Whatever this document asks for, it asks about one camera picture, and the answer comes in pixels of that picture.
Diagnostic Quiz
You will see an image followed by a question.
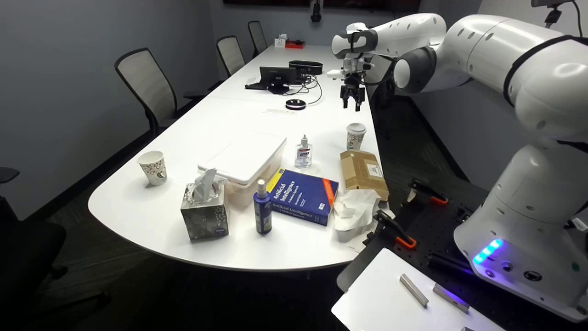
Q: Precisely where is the round black speakerphone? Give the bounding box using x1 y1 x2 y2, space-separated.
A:
283 95 308 111

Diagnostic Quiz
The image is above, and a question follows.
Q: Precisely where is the small clear spray bottle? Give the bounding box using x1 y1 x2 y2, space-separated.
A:
294 132 314 170

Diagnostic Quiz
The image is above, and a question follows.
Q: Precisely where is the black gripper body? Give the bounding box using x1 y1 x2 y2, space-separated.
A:
340 71 369 95

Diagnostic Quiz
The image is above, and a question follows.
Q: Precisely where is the grey mesh office chair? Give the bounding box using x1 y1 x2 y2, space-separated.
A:
246 18 270 56
114 45 193 135
215 32 248 78

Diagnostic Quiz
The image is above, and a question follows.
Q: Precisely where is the brown cardboard box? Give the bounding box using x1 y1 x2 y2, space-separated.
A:
338 148 391 201

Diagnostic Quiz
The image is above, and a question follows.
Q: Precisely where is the grey marker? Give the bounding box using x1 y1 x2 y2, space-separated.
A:
398 271 432 310
432 280 472 315

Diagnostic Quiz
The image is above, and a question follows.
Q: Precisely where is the grey tissue box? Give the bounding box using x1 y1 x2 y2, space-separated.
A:
178 166 231 242

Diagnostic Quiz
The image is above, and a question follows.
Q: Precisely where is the blue book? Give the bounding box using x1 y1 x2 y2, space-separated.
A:
264 166 340 227

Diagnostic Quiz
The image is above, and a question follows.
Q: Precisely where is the blue bottle with white cap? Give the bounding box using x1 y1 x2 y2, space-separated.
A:
251 176 275 236

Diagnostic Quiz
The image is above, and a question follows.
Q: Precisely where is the black hanging microphone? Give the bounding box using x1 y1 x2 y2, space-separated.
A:
307 0 325 25

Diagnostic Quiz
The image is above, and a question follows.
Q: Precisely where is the black speakerphone cable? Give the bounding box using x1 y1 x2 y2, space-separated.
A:
297 76 325 108

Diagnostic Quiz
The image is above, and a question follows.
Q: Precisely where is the patterned paper cup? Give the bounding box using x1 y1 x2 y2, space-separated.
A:
345 128 367 152

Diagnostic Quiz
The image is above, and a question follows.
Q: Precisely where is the black overhead camera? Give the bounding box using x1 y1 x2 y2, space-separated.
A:
527 0 584 29

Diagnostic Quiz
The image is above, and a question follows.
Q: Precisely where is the small plain paper cup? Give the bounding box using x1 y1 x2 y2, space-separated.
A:
136 148 169 187

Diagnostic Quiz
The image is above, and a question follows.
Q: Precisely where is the black office chair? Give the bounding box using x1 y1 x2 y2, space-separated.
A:
0 165 70 321

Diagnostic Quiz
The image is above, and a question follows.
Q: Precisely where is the white plastic storage box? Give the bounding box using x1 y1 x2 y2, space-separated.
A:
196 130 288 207

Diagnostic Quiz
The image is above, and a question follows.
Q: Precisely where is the black robot platform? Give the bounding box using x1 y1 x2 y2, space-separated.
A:
334 176 588 331

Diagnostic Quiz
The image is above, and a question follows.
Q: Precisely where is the crumpled white paper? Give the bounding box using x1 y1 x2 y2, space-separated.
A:
332 187 382 242

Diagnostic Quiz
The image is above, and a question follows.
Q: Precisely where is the orange handled black clamp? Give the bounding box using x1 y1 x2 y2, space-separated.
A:
406 176 450 207
373 207 420 251

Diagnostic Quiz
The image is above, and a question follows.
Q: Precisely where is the black adapter box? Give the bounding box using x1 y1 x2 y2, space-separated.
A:
286 58 325 76

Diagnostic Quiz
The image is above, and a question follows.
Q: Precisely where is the black conference display device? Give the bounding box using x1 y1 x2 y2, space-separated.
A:
242 63 303 95

